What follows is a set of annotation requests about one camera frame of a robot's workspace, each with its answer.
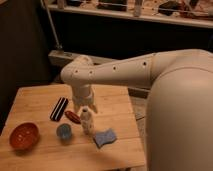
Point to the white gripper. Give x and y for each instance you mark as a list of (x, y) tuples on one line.
[(83, 96)]

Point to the blue ceramic cup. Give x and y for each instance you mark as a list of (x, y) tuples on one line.
[(64, 131)]

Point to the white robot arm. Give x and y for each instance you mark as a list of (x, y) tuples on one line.
[(179, 112)]

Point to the orange ceramic bowl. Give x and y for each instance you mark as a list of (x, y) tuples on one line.
[(24, 136)]

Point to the white plastic bottle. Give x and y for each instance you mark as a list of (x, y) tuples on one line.
[(86, 119)]

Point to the red oval object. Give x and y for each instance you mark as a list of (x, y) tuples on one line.
[(73, 117)]

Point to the black white striped eraser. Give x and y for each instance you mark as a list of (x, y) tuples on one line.
[(59, 108)]

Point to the wooden table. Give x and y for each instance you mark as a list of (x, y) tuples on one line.
[(34, 104)]

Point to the metal pole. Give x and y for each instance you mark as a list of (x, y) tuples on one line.
[(57, 43)]

